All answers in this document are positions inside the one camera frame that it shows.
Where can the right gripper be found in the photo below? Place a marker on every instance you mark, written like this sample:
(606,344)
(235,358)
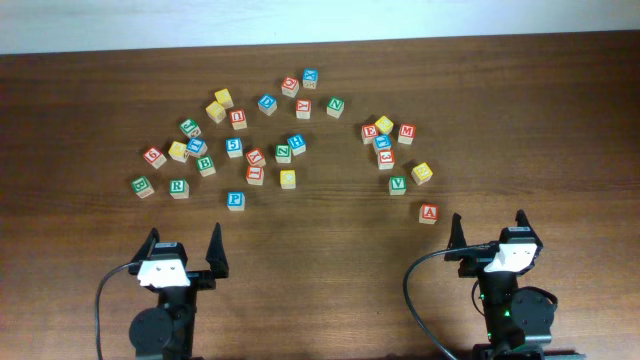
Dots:
(470,268)

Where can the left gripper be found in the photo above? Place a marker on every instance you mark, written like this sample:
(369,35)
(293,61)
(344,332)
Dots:
(201,278)

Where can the green R block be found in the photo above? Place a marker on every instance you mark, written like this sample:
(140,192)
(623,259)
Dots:
(179,189)

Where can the blue P block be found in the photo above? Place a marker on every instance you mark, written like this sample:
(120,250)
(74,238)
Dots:
(236,201)

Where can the green V block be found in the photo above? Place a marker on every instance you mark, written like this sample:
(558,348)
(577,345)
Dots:
(397,185)

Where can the yellow C block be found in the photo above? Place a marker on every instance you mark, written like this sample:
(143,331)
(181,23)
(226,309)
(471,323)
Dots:
(287,179)

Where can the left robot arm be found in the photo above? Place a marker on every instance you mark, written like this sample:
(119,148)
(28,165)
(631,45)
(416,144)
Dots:
(166,331)

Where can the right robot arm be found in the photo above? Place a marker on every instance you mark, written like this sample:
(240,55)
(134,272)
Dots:
(518,319)

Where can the red A block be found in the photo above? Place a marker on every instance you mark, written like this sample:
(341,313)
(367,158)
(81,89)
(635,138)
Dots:
(428,214)

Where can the green B block far left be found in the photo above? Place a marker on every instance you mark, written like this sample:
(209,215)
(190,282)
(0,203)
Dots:
(142,187)

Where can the green b block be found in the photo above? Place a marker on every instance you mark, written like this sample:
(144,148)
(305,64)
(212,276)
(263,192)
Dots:
(142,187)
(205,166)

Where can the green B block centre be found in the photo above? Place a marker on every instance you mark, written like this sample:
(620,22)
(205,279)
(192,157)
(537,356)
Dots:
(205,166)

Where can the yellow S block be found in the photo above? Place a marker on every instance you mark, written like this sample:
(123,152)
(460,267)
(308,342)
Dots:
(421,173)

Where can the red 6 block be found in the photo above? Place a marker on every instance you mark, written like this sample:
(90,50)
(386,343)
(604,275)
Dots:
(154,157)

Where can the yellow block left cluster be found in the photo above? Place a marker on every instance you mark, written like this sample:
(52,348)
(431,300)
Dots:
(178,151)

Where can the blue block left cluster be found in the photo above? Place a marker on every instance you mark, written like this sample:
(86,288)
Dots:
(196,147)

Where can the blue 5 block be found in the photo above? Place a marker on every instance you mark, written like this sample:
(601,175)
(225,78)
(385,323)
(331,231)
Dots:
(234,147)

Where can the red Y block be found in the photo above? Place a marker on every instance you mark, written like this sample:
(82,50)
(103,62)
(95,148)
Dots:
(255,158)

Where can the green J block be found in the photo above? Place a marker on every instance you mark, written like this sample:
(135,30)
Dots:
(190,128)

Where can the red 3 block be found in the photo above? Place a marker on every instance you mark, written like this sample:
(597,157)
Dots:
(386,159)

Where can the red M block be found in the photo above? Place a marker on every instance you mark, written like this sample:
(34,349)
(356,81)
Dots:
(406,134)

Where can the green Z block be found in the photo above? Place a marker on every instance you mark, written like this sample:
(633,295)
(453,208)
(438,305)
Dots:
(283,154)

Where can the yellow block lower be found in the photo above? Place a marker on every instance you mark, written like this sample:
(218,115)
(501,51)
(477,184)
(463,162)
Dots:
(216,112)

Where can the red U block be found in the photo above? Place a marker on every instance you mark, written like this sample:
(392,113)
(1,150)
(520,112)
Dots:
(238,119)

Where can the yellow 8 block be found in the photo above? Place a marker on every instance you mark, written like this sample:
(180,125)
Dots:
(384,125)

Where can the blue H block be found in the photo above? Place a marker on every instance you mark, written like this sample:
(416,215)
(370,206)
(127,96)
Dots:
(297,144)

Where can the yellow block upper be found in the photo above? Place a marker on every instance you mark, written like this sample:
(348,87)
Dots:
(224,98)

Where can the red E block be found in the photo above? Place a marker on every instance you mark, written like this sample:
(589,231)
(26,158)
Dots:
(368,133)

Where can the blue D block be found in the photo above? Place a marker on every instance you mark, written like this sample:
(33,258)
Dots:
(267,104)

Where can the red Q block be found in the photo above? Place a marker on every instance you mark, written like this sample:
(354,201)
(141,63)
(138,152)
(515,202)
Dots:
(290,86)

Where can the green N block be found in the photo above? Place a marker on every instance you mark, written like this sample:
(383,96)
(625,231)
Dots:
(335,107)

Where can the blue X block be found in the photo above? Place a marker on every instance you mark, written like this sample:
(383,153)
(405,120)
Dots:
(310,78)

